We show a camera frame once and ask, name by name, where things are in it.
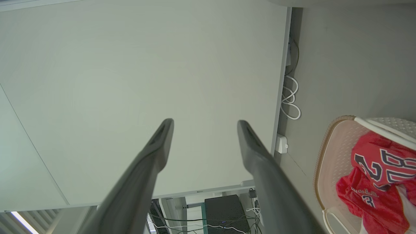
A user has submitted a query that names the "white desk frame leg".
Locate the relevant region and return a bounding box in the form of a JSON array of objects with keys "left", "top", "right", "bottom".
[{"left": 161, "top": 197, "right": 188, "bottom": 234}]

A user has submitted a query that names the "cream perforated laundry basket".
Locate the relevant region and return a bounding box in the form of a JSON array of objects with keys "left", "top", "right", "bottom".
[{"left": 314, "top": 115, "right": 416, "bottom": 234}]

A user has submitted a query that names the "white power strip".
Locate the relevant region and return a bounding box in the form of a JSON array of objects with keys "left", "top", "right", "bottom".
[{"left": 275, "top": 134, "right": 289, "bottom": 154}]

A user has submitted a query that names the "ceiling light strip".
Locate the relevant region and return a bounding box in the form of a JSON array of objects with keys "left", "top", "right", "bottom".
[{"left": 11, "top": 211, "right": 39, "bottom": 234}]

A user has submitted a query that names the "thin black floor cable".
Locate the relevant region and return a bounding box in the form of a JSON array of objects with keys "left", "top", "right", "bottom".
[{"left": 289, "top": 36, "right": 300, "bottom": 76}]

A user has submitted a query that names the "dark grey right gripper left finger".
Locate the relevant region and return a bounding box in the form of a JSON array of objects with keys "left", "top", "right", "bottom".
[{"left": 78, "top": 118, "right": 175, "bottom": 234}]

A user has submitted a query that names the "black box speaker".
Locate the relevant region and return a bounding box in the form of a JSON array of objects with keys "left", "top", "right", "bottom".
[{"left": 204, "top": 194, "right": 251, "bottom": 234}]

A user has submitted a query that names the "red white jersey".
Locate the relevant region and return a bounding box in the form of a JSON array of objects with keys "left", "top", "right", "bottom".
[{"left": 336, "top": 166, "right": 416, "bottom": 234}]

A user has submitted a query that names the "large white partition panel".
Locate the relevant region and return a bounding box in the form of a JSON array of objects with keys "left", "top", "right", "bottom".
[{"left": 0, "top": 0, "right": 292, "bottom": 212}]

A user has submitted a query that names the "red jersey with navy numbers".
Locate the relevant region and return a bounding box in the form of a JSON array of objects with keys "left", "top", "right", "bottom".
[{"left": 351, "top": 131, "right": 416, "bottom": 190}]

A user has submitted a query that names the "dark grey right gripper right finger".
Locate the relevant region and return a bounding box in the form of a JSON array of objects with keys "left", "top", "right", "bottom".
[{"left": 237, "top": 120, "right": 325, "bottom": 234}]

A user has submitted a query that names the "white coiled floor cable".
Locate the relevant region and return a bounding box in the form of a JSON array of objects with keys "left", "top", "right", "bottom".
[{"left": 280, "top": 75, "right": 302, "bottom": 120}]

